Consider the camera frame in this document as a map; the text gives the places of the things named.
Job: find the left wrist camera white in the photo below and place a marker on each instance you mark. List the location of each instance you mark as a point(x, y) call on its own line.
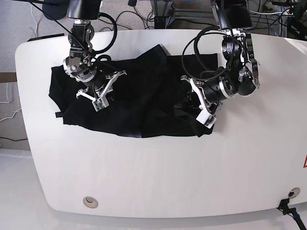
point(206, 119)

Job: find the table cable grommet right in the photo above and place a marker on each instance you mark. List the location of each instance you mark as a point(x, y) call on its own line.
point(294, 193)

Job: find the table cable grommet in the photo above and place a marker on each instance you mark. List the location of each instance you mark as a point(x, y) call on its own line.
point(294, 193)
point(90, 202)

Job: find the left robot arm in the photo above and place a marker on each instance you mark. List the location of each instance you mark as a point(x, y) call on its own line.
point(240, 74)

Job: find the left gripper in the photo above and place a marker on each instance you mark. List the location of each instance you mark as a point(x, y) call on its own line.
point(203, 98)

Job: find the red warning sticker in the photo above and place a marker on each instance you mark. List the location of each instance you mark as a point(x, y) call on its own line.
point(305, 162)

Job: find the black clamp with cable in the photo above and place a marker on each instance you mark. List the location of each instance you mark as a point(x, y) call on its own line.
point(284, 208)

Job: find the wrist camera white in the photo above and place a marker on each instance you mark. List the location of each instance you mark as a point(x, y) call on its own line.
point(206, 119)
point(100, 103)

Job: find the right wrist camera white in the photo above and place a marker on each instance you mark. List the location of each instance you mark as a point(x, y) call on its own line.
point(100, 103)

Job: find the black table leg block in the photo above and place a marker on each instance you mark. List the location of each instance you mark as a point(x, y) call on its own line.
point(161, 22)

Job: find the round dark stand base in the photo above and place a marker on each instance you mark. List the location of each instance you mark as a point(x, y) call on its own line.
point(55, 9)

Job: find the table cable grommet left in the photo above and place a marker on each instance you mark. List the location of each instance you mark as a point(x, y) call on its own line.
point(90, 202)

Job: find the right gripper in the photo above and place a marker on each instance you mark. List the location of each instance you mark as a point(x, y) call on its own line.
point(99, 85)

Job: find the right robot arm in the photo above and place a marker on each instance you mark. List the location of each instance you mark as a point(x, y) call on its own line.
point(83, 61)

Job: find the black T-shirt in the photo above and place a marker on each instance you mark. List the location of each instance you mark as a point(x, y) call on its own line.
point(150, 100)

